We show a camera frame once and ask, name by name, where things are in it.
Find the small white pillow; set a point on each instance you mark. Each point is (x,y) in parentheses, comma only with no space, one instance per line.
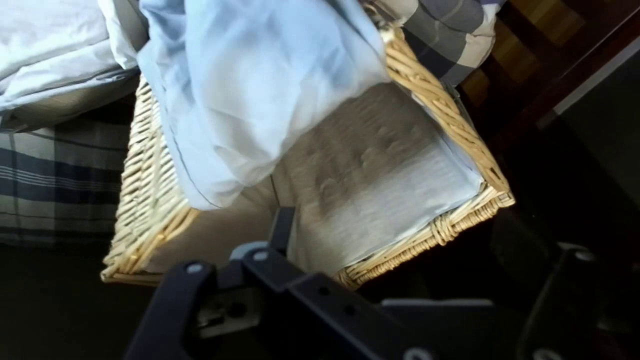
(53,52)

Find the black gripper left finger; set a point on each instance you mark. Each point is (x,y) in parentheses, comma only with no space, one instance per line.
(293,313)

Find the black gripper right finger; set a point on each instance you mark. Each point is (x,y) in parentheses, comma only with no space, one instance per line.
(562,306)

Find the brown wicker basket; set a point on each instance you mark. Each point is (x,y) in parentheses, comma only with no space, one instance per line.
(150,200)

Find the gray fabric basket liner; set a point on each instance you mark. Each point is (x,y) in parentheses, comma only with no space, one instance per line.
(387,180)

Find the grey cloth garment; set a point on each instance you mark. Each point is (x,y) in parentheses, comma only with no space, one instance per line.
(246,86)

